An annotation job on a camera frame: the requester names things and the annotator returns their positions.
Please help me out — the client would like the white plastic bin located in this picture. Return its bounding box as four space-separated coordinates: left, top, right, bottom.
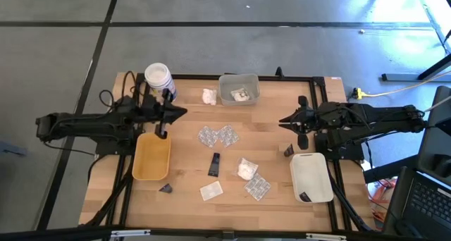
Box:
289 152 334 204

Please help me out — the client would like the yellow power cord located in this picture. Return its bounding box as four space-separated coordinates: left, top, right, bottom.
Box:
353 70 451 100

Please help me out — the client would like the white disinfecting wipes canister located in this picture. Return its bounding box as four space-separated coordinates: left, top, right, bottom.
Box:
144 62 178 101

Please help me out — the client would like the black aluminium table frame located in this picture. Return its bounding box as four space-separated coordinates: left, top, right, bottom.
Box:
79 66 376 241

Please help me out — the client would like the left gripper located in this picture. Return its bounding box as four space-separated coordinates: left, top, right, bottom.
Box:
140 88 188 140

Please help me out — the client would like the grey floor object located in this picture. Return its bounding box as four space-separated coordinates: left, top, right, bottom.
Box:
0 140 28 157

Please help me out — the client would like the black laptop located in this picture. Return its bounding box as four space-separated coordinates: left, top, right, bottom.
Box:
382 166 451 241

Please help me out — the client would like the silver aluminium bar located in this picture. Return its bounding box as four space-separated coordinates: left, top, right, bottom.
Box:
110 229 152 239
305 233 348 241

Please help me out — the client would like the dark metal desk frame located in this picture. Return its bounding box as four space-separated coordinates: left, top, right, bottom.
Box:
381 52 451 82

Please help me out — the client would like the yellow plastic bin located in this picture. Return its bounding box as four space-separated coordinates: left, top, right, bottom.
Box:
132 132 172 181

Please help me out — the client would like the plain white packet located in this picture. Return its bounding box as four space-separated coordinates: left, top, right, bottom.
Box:
199 180 224 202

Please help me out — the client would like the clear bag of cotton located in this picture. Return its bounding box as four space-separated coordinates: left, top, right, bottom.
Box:
235 157 259 181
230 87 251 102
202 87 218 106

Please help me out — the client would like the grey plastic bin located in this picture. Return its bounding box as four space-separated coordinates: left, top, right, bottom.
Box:
218 73 261 106

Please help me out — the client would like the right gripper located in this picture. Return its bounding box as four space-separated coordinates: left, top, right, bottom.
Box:
278 95 341 151

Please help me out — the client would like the silver printed foil packet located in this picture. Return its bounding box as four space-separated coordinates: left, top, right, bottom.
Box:
217 124 240 148
243 173 272 202
197 125 220 149

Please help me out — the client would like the black monitor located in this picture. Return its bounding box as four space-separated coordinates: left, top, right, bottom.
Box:
416 85 451 187

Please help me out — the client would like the black desk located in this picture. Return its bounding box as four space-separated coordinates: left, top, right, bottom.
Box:
362 154 420 184

